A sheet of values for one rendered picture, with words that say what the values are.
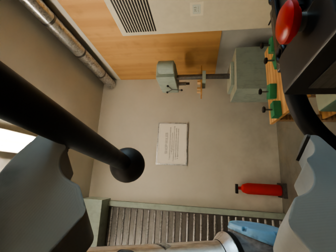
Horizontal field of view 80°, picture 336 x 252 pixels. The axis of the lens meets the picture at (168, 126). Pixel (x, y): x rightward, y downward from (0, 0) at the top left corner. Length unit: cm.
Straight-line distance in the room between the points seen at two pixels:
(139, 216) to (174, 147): 108
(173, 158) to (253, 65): 161
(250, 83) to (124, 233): 251
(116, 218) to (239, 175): 183
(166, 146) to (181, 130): 33
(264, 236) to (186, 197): 247
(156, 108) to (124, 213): 161
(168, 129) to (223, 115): 85
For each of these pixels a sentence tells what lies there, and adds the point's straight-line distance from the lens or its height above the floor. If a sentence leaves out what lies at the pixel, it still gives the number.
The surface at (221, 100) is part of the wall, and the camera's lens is 321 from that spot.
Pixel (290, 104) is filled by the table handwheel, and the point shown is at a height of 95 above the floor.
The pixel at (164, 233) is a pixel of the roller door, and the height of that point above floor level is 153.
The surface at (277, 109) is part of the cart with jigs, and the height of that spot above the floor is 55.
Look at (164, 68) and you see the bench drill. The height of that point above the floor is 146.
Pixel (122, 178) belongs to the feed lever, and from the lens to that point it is 20.
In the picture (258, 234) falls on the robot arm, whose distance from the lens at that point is 57.
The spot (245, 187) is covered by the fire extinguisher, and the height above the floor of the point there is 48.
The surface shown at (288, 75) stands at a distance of 20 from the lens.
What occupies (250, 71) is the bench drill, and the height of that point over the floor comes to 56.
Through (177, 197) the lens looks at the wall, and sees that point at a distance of 301.
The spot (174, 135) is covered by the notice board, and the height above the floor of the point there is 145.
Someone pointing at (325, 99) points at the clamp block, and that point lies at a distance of 26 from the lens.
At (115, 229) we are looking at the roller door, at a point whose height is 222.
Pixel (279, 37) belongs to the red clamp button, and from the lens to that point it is 19.
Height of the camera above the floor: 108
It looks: 9 degrees up
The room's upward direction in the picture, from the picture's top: 89 degrees counter-clockwise
